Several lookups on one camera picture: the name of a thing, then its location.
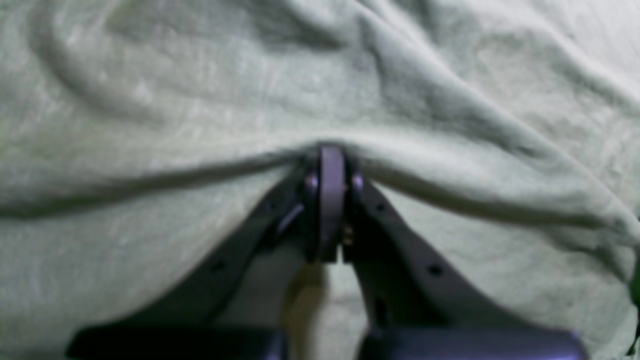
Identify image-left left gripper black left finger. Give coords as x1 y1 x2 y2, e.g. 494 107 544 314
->
65 145 333 360

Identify green t-shirt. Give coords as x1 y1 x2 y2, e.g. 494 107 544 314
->
1 0 639 360

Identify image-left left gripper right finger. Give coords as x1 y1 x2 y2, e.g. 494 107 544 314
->
330 146 588 360

